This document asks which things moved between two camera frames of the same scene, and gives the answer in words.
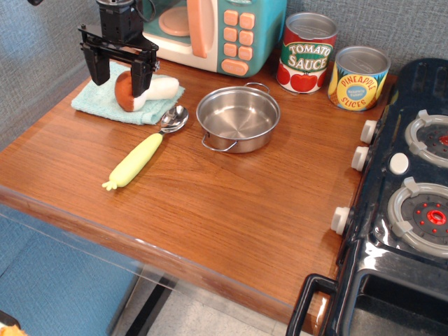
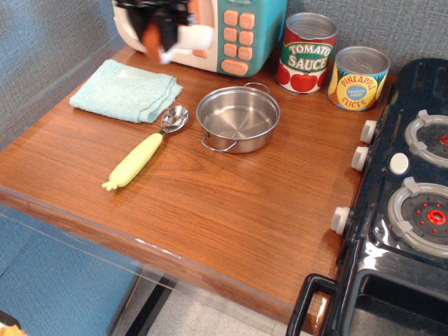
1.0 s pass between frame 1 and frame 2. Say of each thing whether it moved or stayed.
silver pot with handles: stayed
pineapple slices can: stayed
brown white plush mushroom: moved
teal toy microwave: stayed
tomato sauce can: stayed
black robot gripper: moved
